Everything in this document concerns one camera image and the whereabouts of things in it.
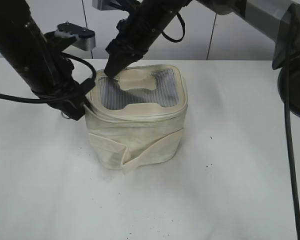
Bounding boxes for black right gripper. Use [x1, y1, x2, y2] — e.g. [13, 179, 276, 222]
[104, 4, 183, 77]

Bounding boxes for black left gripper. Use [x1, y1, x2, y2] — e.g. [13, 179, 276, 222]
[32, 74, 90, 121]

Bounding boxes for cream zippered bag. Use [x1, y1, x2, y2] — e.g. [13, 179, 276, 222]
[85, 64, 188, 173]

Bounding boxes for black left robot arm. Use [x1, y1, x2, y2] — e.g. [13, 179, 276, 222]
[0, 0, 96, 121]

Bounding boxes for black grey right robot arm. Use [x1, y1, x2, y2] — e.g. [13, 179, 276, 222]
[104, 0, 300, 117]

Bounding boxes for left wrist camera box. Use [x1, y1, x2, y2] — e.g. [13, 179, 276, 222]
[44, 22, 96, 52]

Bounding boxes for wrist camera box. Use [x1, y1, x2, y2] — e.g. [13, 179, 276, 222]
[44, 22, 96, 52]
[92, 0, 126, 11]

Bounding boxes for black right gripper cable loop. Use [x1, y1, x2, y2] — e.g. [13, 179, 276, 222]
[161, 11, 186, 43]

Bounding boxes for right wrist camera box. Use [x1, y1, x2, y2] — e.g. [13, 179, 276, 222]
[92, 0, 126, 11]

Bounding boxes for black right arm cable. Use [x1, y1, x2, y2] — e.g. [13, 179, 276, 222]
[282, 4, 300, 240]

